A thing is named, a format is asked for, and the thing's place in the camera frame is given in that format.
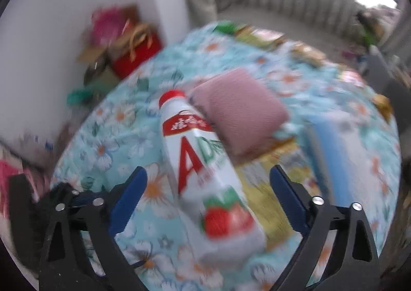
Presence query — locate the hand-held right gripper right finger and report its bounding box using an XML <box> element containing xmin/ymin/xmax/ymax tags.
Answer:
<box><xmin>270</xmin><ymin>164</ymin><xmax>381</xmax><ymax>291</ymax></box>

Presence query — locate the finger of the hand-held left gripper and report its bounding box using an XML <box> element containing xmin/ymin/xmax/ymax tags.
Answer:
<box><xmin>69</xmin><ymin>189</ymin><xmax>111</xmax><ymax>206</ymax></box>

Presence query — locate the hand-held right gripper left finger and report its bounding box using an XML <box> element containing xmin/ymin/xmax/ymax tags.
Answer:
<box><xmin>39</xmin><ymin>166</ymin><xmax>148</xmax><ymax>291</ymax></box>

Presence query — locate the white red-capped milk bottle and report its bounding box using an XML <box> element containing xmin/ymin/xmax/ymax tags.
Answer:
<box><xmin>158</xmin><ymin>89</ymin><xmax>267</xmax><ymax>262</ymax></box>

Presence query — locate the yellow packet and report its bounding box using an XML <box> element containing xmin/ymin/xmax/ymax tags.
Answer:
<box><xmin>238</xmin><ymin>138</ymin><xmax>309</xmax><ymax>250</ymax></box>

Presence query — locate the blue and white pack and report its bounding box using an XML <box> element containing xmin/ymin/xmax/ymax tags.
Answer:
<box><xmin>305</xmin><ymin>113</ymin><xmax>370</xmax><ymax>211</ymax></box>

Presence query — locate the floral printed blanket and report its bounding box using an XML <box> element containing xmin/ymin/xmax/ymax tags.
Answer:
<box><xmin>51</xmin><ymin>21</ymin><xmax>402</xmax><ymax>291</ymax></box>

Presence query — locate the green cloth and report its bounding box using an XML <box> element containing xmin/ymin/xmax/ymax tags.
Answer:
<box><xmin>67</xmin><ymin>87</ymin><xmax>97</xmax><ymax>105</ymax></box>

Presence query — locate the pink cushion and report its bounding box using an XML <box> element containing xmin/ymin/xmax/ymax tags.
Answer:
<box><xmin>188</xmin><ymin>68</ymin><xmax>289</xmax><ymax>158</ymax></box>

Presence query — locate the olive cardboard box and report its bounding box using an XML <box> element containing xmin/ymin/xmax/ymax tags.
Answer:
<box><xmin>84</xmin><ymin>66</ymin><xmax>122</xmax><ymax>93</ymax></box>

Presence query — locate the gold snack packet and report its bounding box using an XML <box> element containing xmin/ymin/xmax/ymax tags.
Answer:
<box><xmin>374</xmin><ymin>93</ymin><xmax>394</xmax><ymax>118</ymax></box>
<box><xmin>291</xmin><ymin>42</ymin><xmax>326</xmax><ymax>67</ymax></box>

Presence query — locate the small pink packet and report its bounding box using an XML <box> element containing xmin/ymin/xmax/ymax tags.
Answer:
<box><xmin>337</xmin><ymin>69</ymin><xmax>365</xmax><ymax>86</ymax></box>

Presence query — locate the red gift bag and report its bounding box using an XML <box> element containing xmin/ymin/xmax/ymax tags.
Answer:
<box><xmin>111</xmin><ymin>23</ymin><xmax>163</xmax><ymax>80</ymax></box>

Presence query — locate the grey cabinet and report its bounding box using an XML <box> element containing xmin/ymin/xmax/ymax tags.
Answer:
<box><xmin>364</xmin><ymin>45</ymin><xmax>411</xmax><ymax>96</ymax></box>

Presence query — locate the pink and gold packet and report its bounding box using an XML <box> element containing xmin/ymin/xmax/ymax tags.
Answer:
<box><xmin>238</xmin><ymin>26</ymin><xmax>286</xmax><ymax>49</ymax></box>

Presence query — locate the green snack packet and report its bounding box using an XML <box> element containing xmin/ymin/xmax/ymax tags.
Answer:
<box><xmin>213</xmin><ymin>21</ymin><xmax>239</xmax><ymax>35</ymax></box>

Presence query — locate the pile of mixed clutter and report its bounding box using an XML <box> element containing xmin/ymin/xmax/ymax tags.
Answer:
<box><xmin>355</xmin><ymin>8</ymin><xmax>387</xmax><ymax>48</ymax></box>

